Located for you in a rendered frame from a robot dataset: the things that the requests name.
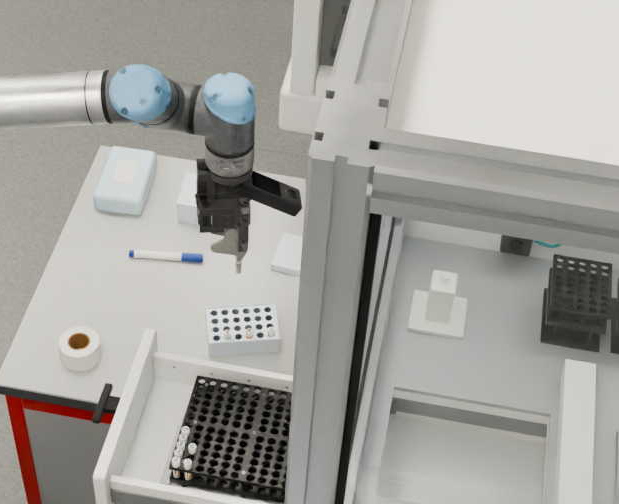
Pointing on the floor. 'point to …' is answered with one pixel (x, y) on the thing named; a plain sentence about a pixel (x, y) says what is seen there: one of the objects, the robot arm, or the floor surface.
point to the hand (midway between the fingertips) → (242, 251)
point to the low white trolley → (129, 319)
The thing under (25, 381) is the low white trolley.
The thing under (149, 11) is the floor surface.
